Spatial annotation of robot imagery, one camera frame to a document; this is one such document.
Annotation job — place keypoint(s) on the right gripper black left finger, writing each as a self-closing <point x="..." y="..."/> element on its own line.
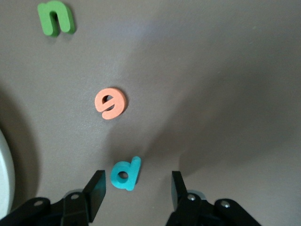
<point x="94" y="195"/>

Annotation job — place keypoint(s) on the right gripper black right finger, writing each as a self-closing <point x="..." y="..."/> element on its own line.
<point x="181" y="195"/>

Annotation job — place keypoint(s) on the teal foam letter p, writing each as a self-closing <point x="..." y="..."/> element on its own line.
<point x="132" y="171"/>

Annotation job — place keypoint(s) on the beige round plate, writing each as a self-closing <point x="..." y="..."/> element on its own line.
<point x="5" y="169"/>

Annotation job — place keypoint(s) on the orange foam letter e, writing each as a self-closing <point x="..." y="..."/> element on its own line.
<point x="121" y="101"/>

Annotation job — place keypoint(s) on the green foam letter n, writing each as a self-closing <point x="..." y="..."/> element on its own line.
<point x="54" y="8"/>

